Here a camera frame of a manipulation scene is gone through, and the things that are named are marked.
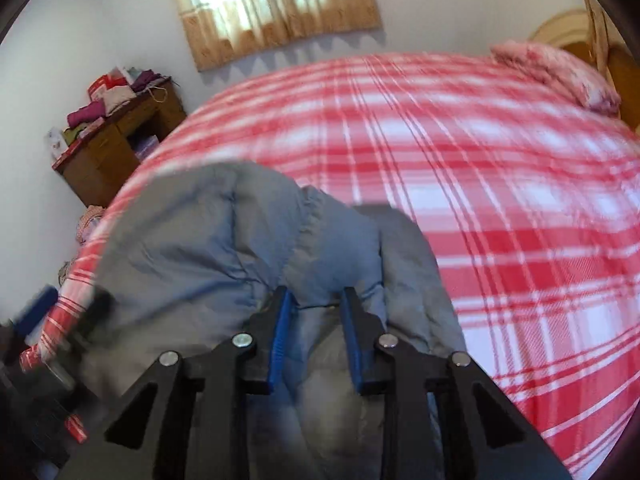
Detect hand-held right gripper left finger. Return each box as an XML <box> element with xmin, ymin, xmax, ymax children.
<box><xmin>55</xmin><ymin>286</ymin><xmax>298</xmax><ymax>480</ymax></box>

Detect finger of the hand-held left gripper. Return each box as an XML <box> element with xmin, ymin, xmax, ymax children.
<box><xmin>60</xmin><ymin>289</ymin><xmax>117</xmax><ymax>356</ymax></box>
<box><xmin>12</xmin><ymin>285</ymin><xmax>59</xmax><ymax>337</ymax></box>

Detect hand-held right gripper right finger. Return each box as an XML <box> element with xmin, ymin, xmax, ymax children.
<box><xmin>340</xmin><ymin>287</ymin><xmax>573</xmax><ymax>480</ymax></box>

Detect grey-blue puffer jacket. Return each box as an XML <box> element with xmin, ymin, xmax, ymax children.
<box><xmin>75</xmin><ymin>160</ymin><xmax>468</xmax><ymax>480</ymax></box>

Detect magenta folded clothes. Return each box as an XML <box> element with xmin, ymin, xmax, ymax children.
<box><xmin>67</xmin><ymin>101</ymin><xmax>107</xmax><ymax>128</ymax></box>

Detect purple folded clothes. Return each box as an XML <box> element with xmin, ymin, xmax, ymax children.
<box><xmin>131</xmin><ymin>69</ymin><xmax>164</xmax><ymax>92</ymax></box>

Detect pink checked bag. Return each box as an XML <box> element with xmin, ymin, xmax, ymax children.
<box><xmin>75</xmin><ymin>207</ymin><xmax>107</xmax><ymax>247</ymax></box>

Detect brown wooden desk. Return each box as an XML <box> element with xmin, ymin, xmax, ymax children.
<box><xmin>52</xmin><ymin>80</ymin><xmax>188</xmax><ymax>208</ymax></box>

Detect bed with red plaid sheet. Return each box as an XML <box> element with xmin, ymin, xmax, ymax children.
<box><xmin>20</xmin><ymin>52</ymin><xmax>640</xmax><ymax>480</ymax></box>

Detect pale pink quilted cloth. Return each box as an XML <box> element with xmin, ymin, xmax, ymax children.
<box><xmin>102</xmin><ymin>85</ymin><xmax>136</xmax><ymax>112</ymax></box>

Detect red box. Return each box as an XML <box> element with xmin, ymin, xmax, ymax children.
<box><xmin>87</xmin><ymin>74</ymin><xmax>114</xmax><ymax>100</ymax></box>

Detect beige patterned window curtain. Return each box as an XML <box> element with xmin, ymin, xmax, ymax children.
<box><xmin>164</xmin><ymin>0</ymin><xmax>383</xmax><ymax>73</ymax></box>

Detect wooden headboard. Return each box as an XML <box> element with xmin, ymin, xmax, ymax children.
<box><xmin>529</xmin><ymin>7</ymin><xmax>640</xmax><ymax>136</ymax></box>

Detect beige floral side curtain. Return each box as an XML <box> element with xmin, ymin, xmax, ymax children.
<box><xmin>580</xmin><ymin>0</ymin><xmax>631</xmax><ymax>68</ymax></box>

